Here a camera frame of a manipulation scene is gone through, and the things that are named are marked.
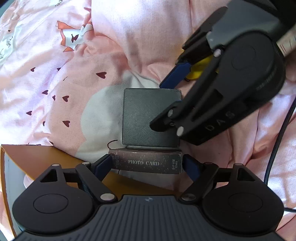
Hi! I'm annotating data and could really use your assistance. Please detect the yellow plastic toy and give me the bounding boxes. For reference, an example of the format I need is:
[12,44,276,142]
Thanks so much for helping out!
[185,55,213,81]

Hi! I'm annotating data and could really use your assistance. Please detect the pink cloud pattern duvet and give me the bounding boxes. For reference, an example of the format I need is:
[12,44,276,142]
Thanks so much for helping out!
[1,1,295,208]

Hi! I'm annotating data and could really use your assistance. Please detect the photo card box dark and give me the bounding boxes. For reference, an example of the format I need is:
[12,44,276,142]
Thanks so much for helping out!
[108,149,182,174]

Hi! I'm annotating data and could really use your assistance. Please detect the orange white cardboard box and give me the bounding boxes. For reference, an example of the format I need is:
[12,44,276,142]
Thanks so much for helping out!
[1,145,179,240]

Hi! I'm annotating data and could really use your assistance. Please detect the black cable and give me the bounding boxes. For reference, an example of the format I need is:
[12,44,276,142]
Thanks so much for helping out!
[263,101,296,212]

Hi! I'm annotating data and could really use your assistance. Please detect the black textured box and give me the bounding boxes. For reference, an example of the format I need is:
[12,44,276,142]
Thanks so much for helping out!
[122,88,181,148]

